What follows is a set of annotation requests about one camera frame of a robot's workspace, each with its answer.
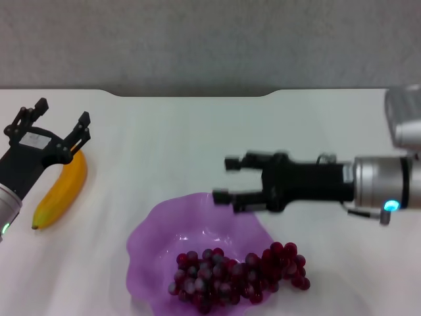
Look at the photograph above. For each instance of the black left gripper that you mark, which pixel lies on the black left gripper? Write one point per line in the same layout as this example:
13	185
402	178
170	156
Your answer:
23	164

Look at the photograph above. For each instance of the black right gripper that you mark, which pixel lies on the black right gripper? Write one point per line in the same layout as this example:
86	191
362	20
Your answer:
306	181

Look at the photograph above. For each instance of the yellow banana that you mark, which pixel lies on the yellow banana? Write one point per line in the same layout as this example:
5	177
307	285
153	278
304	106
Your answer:
62	194

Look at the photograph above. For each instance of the dark red grape bunch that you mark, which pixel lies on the dark red grape bunch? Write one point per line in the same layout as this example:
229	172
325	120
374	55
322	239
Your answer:
223	276

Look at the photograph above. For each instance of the purple wavy plastic bowl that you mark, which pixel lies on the purple wavy plastic bowl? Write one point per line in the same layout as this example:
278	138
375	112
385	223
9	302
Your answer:
154	240

